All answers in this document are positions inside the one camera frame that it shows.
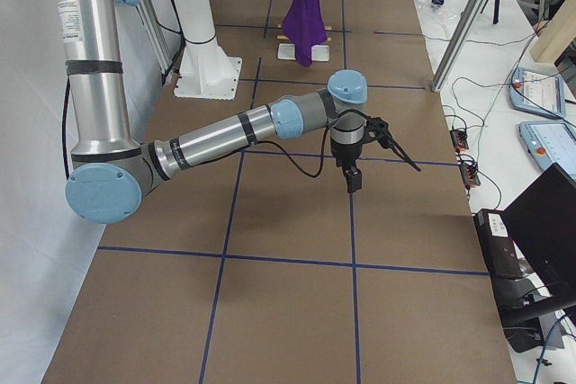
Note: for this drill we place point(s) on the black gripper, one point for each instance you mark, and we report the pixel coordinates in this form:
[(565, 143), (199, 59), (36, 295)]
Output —
[(346, 153)]

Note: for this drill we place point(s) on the purple microfiber towel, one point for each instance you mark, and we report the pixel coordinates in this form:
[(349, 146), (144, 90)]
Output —
[(304, 27)]

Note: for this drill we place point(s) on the white towel rack base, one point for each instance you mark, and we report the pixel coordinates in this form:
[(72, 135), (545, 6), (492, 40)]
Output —
[(319, 53)]

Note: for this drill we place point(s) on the upper black orange hub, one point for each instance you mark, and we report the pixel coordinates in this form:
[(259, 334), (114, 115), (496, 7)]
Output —
[(459, 140)]

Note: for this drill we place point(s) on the black mini computer box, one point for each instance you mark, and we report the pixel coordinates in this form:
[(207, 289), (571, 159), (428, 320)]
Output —
[(498, 249)]

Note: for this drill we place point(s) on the lower blue teach pendant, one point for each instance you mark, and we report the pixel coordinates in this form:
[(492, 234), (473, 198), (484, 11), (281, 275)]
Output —
[(549, 142)]

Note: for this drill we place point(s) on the blue teach pendant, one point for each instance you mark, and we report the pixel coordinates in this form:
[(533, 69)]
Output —
[(538, 93), (549, 142)]

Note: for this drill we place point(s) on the upper blue teach pendant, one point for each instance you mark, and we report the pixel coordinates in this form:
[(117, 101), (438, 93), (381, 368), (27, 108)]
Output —
[(538, 93)]

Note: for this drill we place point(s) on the black computer monitor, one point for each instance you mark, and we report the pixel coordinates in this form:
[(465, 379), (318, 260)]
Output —
[(541, 221)]

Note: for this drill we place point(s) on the black monitor stand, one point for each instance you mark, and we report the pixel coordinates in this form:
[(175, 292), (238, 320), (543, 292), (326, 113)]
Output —
[(525, 315)]

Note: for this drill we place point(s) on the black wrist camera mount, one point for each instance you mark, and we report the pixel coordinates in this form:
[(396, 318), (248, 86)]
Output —
[(376, 129)]

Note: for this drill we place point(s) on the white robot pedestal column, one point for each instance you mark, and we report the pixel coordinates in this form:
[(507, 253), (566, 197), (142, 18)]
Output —
[(205, 72)]

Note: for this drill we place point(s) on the aluminium frame post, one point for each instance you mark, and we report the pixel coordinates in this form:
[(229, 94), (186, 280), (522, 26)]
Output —
[(456, 43)]

